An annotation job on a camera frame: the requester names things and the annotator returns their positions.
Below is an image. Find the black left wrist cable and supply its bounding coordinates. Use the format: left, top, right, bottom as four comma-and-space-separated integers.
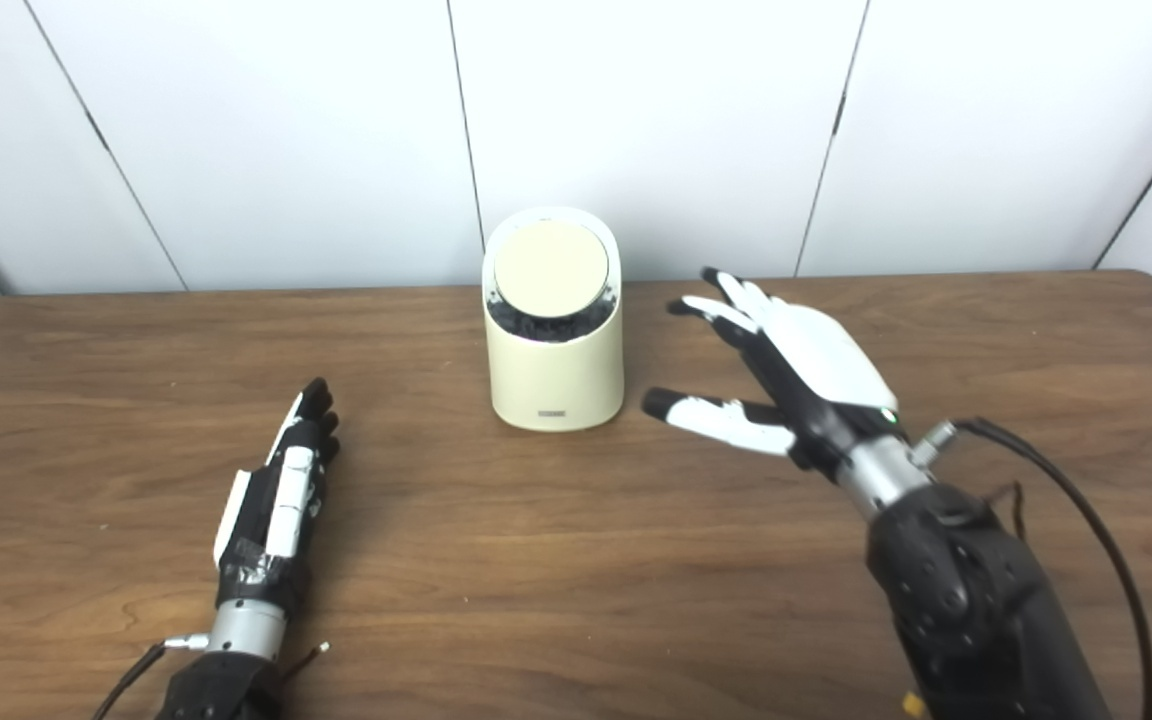
91, 633, 212, 720

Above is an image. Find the cream-colored bin body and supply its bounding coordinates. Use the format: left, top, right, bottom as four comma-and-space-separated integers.
482, 206, 626, 433

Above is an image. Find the round cream bin lid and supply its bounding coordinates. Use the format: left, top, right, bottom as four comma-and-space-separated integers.
493, 220, 610, 318

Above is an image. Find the thin black right arm wire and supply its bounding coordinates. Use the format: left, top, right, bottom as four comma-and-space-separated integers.
986, 482, 1029, 541

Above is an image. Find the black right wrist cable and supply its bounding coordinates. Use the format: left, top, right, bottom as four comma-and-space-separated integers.
911, 417, 1152, 720

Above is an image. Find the thin black arm wire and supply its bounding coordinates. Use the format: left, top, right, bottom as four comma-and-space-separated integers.
986, 482, 1029, 541
281, 641, 330, 686

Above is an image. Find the black bin liner bag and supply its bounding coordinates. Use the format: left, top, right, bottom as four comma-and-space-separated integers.
486, 288, 622, 344

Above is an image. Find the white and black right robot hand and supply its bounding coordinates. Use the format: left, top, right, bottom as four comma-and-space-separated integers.
641, 266, 902, 471

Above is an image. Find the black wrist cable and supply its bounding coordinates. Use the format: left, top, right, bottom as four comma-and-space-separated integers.
911, 417, 1152, 720
91, 633, 212, 720

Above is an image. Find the thin black left arm wire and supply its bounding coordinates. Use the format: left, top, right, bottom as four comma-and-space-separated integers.
281, 641, 330, 686

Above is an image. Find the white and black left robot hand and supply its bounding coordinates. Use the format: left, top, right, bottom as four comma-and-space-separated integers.
213, 377, 341, 611

